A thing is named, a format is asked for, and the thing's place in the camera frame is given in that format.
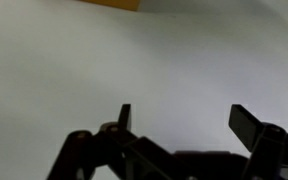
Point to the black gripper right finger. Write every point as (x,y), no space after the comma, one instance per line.
(267,146)

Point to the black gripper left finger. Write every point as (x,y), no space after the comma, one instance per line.
(117,150)

